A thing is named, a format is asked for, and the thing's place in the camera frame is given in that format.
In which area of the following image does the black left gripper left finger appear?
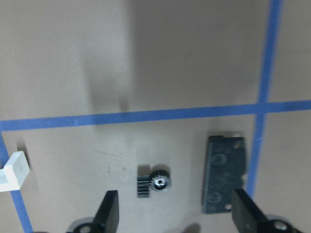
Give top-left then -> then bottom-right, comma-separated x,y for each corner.
67,190 -> 120,233

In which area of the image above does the black bearing gear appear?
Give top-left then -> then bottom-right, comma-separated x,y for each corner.
149,169 -> 172,192
137,175 -> 150,198

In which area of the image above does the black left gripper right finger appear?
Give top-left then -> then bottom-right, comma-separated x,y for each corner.
231,189 -> 301,233

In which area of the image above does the black brake pad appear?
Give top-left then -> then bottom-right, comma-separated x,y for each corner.
202,135 -> 247,215

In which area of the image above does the white curved plastic bracket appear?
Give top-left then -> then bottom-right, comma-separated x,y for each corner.
0,151 -> 30,192

